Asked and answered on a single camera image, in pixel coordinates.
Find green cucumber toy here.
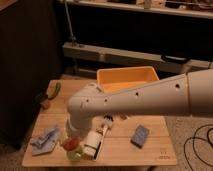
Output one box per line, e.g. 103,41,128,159
48,82,61,100

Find small brown stand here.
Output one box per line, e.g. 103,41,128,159
35,93,50,110

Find metal pole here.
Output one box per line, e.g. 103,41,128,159
64,0,76,46

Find black cables on floor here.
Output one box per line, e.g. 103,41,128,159
183,123,213,171

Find blue folded cloth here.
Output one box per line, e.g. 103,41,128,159
30,126,60,156

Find grey low shelf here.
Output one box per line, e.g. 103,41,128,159
63,42,213,73

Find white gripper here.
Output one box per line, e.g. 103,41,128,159
59,120,87,146

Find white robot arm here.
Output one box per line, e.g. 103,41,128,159
66,69,213,138

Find upper wall shelf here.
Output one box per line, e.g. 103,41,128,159
56,0,213,20

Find orange plastic bin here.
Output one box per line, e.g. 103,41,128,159
97,66,158,92

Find blue sponge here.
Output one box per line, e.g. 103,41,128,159
130,125,149,148

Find green plastic cup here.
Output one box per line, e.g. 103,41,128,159
67,146,83,161

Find red orange apple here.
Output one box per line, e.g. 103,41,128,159
63,138,80,151

